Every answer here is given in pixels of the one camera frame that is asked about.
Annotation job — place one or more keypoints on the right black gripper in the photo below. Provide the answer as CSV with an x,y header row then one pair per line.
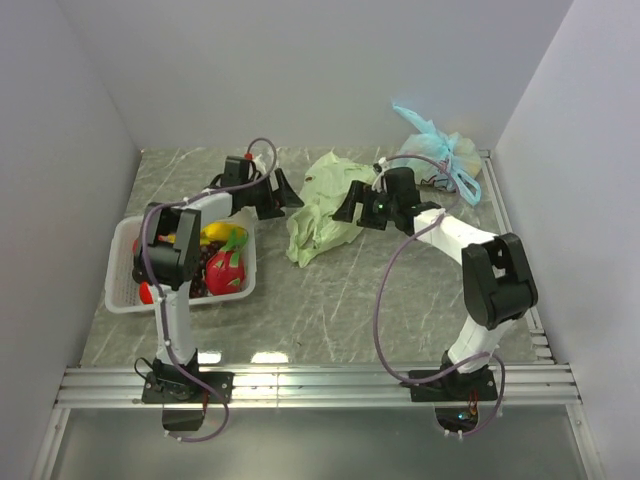
x,y
361,192

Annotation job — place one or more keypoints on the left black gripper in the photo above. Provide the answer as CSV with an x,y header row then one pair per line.
x,y
285,194

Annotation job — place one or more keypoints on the light green plastic bag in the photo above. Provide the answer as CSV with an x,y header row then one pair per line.
x,y
311,228

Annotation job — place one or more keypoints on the yellow fake mango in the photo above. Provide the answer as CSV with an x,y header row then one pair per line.
x,y
221,232

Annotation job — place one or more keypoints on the pink fake dragon fruit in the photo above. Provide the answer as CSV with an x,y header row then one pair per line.
x,y
225,271

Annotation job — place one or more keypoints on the dark purple fake grapes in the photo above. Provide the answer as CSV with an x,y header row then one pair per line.
x,y
198,287

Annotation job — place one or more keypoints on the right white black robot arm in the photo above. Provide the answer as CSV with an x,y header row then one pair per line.
x,y
498,285

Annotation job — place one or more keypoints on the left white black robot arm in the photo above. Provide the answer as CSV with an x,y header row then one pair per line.
x,y
167,257

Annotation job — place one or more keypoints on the red fake apple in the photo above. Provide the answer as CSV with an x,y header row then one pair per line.
x,y
144,291

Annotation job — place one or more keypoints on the white plastic basket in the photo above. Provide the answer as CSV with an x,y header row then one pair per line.
x,y
121,292

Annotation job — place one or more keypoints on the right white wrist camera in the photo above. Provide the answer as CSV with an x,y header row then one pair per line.
x,y
381,167

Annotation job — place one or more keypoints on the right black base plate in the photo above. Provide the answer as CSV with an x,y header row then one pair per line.
x,y
478,386

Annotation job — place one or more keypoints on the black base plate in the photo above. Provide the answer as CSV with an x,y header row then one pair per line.
x,y
478,386
220,387

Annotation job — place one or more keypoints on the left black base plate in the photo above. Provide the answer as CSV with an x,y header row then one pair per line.
x,y
220,387

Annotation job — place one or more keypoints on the aluminium mounting rail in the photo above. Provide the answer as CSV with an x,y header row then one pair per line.
x,y
333,386

